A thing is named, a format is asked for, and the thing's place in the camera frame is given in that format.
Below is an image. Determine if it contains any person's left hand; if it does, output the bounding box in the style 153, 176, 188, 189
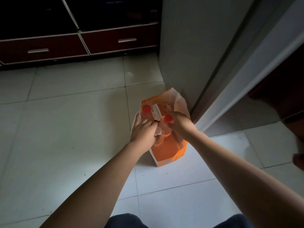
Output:
130, 112, 162, 155

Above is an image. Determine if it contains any person's right hand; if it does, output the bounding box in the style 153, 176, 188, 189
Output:
163, 111, 198, 142

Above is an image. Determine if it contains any clear bottle with red cap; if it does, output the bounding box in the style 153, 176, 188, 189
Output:
142, 104, 153, 119
160, 114, 175, 137

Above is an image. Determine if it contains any person's right forearm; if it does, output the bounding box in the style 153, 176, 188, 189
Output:
187, 130, 304, 228

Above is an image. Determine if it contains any person's left forearm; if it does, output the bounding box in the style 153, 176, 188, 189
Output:
39, 140, 155, 228

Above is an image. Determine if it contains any white carton box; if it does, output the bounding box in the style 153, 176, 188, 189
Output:
151, 104, 163, 121

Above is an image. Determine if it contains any orange paper bag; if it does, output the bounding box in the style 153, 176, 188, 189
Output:
130, 88, 191, 168

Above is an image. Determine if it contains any grey refrigerator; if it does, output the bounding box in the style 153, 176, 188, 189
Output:
158, 0, 258, 117

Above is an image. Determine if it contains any person's dark trouser leg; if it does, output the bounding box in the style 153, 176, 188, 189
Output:
104, 213, 149, 228
212, 214, 254, 228

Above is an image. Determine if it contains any dark brown wooden furniture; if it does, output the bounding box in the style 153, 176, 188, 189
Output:
247, 43, 304, 151

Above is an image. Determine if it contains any wide red drawer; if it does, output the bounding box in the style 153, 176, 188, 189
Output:
0, 33, 90, 66

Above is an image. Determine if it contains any dark kitchen cabinet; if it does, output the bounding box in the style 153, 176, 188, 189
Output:
0, 0, 163, 70

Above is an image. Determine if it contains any grey refrigerator door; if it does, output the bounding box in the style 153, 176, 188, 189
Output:
191, 0, 304, 138

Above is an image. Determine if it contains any brown round object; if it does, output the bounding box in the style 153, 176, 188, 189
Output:
293, 153, 304, 171

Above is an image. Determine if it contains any silver vertical cabinet bar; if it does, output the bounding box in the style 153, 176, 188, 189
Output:
60, 0, 81, 30

